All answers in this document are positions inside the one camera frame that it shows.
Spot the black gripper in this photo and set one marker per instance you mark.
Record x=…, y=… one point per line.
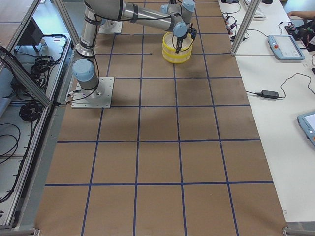
x=181, y=39

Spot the yellow steamer layer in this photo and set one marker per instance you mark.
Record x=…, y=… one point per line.
x=173, y=46
x=176, y=58

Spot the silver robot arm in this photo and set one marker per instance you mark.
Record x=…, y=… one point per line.
x=174, y=18

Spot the black power adapter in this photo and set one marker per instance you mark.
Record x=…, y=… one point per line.
x=268, y=94

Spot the blue teach pendant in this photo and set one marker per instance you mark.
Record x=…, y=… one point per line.
x=284, y=47
x=307, y=124

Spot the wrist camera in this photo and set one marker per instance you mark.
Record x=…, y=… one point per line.
x=192, y=31

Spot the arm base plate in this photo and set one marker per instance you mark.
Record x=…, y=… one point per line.
x=110, y=27
x=101, y=98

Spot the aluminium frame post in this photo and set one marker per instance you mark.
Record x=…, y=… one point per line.
x=244, y=26

